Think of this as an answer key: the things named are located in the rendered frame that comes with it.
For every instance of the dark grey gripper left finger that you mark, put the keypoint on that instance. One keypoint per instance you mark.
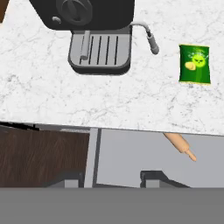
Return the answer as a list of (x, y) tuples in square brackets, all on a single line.
[(70, 179)]

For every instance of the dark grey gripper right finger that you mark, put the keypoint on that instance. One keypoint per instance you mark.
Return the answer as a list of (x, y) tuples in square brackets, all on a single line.
[(151, 178)]

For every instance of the open grey drawer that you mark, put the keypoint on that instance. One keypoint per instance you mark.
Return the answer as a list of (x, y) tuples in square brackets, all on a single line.
[(157, 159)]

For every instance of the wooden rolling pin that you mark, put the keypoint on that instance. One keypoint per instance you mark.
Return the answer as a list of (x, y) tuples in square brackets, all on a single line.
[(180, 145)]

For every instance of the green chip bag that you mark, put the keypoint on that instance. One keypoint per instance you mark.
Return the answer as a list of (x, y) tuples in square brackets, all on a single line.
[(194, 64)]

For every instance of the black espresso machine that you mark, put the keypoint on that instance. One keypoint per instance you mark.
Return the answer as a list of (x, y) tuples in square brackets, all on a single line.
[(96, 35)]

